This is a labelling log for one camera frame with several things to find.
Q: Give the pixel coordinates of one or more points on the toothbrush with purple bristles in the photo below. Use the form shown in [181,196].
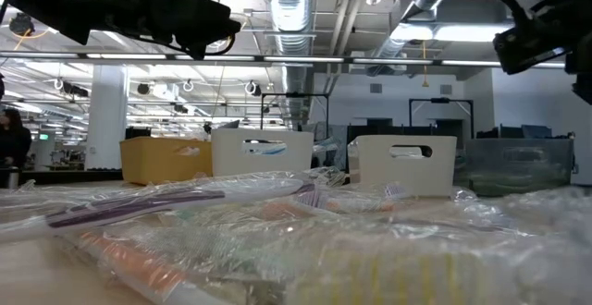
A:
[395,189]
[309,198]

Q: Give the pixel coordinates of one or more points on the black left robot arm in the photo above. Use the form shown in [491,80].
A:
[69,0]

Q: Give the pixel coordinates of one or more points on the black ceiling speaker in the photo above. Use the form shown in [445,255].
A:
[144,89]

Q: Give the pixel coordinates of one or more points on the black monitor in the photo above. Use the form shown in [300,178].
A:
[138,132]
[536,131]

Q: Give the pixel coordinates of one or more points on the rectangular ceiling light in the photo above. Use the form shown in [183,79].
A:
[462,32]

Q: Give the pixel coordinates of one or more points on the white pillar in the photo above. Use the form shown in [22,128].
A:
[106,120]

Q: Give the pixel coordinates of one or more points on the long overhead beam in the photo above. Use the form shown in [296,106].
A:
[324,59]

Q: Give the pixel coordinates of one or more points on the grey translucent plastic bin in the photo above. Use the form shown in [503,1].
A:
[532,162]

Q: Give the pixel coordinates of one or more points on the white plastic bin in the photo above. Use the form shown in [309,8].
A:
[231,162]
[374,171]

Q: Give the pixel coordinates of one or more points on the yellow plastic bin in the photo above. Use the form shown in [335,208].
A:
[152,162]

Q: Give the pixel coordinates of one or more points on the black ceiling device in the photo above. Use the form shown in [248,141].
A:
[21,23]

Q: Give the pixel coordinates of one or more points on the green exit sign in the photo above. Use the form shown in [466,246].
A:
[44,136]

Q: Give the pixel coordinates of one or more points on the green toothbrush in wrapper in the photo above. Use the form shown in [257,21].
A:
[188,213]

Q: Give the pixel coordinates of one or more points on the person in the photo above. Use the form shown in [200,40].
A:
[14,143]

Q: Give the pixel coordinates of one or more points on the silver metal tumbler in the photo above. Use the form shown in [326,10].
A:
[13,178]

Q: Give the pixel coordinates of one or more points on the yellow toothbrush in wrapper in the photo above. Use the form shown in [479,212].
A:
[393,277]

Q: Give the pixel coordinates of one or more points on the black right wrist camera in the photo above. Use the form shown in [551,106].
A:
[522,51]

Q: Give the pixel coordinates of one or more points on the grey wall vent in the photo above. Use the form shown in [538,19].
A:
[376,88]
[446,89]

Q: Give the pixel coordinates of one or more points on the black workstation frame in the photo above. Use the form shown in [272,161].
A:
[439,100]

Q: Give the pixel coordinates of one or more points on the black aluminium table frame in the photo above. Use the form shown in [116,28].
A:
[69,176]

